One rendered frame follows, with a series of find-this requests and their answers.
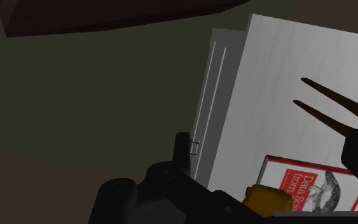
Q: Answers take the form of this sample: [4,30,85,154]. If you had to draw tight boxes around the white and red book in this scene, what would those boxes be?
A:
[256,155,358,214]

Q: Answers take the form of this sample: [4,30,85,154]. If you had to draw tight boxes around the white desk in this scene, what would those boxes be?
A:
[190,13,358,215]

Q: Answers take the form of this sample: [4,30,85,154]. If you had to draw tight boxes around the dark brown two-pronged tongs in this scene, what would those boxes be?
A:
[293,77,358,138]

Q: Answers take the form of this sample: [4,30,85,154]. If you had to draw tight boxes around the yellow block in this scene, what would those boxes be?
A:
[241,183,294,218]

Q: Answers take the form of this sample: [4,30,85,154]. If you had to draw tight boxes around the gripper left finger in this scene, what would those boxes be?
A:
[88,131,211,224]

